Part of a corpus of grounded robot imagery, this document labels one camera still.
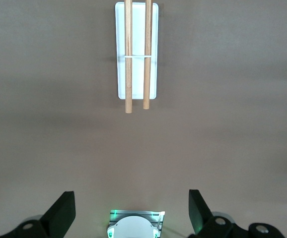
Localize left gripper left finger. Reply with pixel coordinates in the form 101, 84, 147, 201
0, 190, 76, 238

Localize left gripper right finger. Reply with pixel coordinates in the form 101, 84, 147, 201
188, 189, 286, 238

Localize white rack with wooden bars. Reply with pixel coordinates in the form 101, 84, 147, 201
115, 0, 159, 114

